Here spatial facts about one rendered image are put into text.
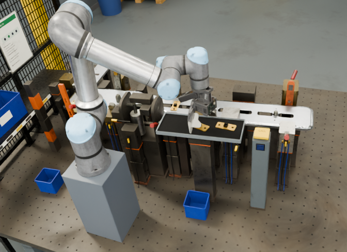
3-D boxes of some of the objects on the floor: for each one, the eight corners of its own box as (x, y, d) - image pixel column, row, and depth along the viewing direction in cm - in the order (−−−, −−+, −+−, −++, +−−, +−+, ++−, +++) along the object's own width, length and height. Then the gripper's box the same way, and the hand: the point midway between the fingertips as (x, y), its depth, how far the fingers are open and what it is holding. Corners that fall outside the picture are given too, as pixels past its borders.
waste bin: (108, 5, 619) (100, -27, 586) (130, 6, 603) (124, -27, 570) (94, 16, 586) (85, -17, 553) (117, 17, 571) (110, -17, 538)
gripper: (196, 101, 133) (200, 141, 145) (224, 76, 144) (225, 115, 157) (177, 95, 137) (183, 135, 150) (206, 71, 149) (208, 109, 161)
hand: (199, 123), depth 155 cm, fingers open, 14 cm apart
